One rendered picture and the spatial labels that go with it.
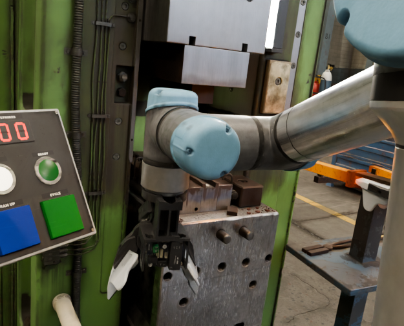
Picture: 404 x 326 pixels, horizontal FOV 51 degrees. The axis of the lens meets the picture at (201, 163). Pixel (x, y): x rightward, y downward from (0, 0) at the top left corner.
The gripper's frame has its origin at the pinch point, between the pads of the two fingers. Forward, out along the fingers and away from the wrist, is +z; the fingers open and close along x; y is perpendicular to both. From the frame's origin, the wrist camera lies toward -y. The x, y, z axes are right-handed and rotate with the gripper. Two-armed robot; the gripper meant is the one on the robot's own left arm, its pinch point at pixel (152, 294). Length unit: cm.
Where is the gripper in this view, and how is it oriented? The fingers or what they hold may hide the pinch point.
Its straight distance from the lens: 76.3
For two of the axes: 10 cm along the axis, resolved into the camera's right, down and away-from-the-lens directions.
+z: -1.1, 9.6, 2.4
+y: 2.7, 2.6, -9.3
